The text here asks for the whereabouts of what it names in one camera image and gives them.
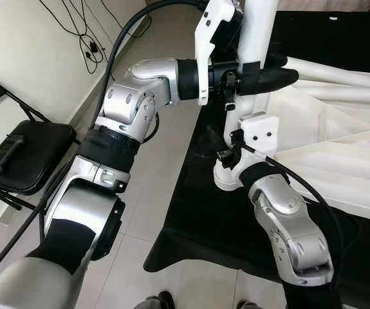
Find black handheld controller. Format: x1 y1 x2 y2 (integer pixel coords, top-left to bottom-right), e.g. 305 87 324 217
0 134 26 173

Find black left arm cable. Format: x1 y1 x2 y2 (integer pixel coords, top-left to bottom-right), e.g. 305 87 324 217
0 0 210 287

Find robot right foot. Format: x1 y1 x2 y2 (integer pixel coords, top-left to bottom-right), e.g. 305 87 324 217
236 299 266 309

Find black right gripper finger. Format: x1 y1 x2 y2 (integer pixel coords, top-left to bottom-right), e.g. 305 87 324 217
207 124 229 162

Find pale low box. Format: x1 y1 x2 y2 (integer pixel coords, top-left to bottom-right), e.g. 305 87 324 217
278 0 370 12

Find black wall cable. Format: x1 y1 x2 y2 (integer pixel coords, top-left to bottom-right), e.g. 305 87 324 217
40 0 140 75

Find black folding chair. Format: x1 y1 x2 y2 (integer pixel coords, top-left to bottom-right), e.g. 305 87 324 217
0 73 79 213

